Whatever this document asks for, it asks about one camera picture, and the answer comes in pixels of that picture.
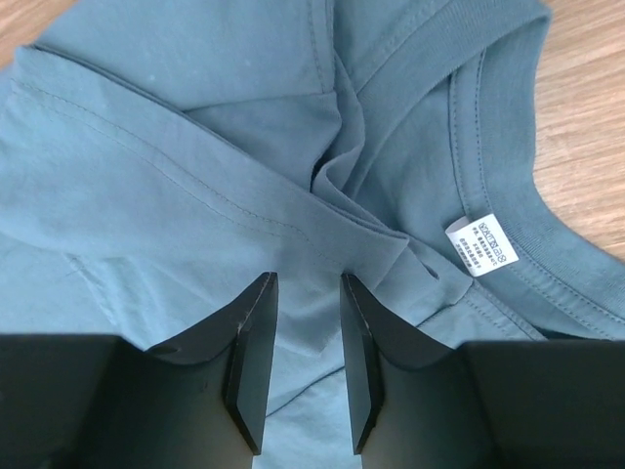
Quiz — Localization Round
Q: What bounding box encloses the blue-grey t-shirt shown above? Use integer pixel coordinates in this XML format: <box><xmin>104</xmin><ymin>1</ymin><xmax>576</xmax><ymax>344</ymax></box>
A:
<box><xmin>1</xmin><ymin>1</ymin><xmax>624</xmax><ymax>468</ymax></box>

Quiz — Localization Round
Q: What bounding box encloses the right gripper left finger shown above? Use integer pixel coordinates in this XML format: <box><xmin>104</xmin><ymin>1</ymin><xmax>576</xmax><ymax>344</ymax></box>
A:
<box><xmin>1</xmin><ymin>273</ymin><xmax>278</xmax><ymax>468</ymax></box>

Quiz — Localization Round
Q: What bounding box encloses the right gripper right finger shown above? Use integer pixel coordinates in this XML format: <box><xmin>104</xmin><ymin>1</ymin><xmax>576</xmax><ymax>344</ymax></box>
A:
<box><xmin>340</xmin><ymin>275</ymin><xmax>624</xmax><ymax>468</ymax></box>

